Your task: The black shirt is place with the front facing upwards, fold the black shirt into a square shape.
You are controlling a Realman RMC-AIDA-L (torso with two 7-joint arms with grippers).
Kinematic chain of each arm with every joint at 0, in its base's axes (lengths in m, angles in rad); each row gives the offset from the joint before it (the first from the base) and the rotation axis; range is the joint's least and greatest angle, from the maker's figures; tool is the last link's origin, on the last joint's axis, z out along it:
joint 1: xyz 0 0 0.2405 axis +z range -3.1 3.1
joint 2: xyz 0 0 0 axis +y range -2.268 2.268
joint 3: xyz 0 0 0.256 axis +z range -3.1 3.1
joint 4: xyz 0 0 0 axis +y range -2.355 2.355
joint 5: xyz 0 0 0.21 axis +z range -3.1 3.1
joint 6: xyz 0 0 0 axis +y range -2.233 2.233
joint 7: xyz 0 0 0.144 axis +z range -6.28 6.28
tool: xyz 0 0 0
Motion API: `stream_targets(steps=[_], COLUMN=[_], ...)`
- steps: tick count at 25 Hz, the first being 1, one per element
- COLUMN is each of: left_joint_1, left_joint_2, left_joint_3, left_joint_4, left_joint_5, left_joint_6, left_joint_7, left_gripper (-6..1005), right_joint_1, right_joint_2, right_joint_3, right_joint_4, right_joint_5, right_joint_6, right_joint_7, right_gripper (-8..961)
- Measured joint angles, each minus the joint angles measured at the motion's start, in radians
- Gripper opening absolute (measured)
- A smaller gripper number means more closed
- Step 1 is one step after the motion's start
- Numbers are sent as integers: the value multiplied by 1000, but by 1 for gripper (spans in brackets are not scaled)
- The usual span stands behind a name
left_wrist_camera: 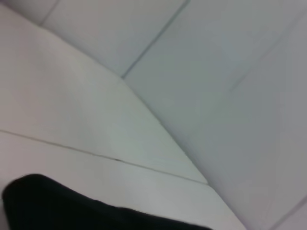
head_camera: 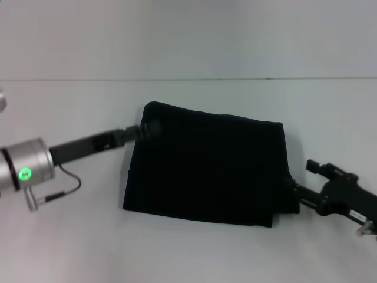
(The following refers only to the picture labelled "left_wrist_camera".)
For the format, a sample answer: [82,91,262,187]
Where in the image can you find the black shirt with FREE print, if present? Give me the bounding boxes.
[1,173,214,230]

